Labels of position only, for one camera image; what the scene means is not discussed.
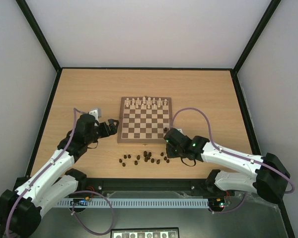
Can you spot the wooden chess board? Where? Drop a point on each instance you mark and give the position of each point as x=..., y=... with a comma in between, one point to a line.
x=143, y=126

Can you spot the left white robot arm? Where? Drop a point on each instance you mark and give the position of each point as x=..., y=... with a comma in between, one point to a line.
x=22, y=210

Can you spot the white chess pieces row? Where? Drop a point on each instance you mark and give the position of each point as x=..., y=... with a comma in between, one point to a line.
x=146, y=103

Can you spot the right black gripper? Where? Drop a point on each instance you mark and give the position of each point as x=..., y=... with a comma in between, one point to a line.
x=170, y=151

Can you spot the black aluminium frame rail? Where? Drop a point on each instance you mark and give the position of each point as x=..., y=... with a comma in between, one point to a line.
x=149, y=184

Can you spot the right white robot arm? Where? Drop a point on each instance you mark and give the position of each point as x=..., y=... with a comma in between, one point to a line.
x=263, y=175

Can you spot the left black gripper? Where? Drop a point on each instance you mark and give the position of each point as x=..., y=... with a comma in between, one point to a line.
x=113, y=130

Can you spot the white slotted cable duct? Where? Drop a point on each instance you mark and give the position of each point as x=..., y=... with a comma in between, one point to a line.
x=134, y=203

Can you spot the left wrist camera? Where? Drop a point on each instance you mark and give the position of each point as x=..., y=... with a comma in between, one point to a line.
x=97, y=113

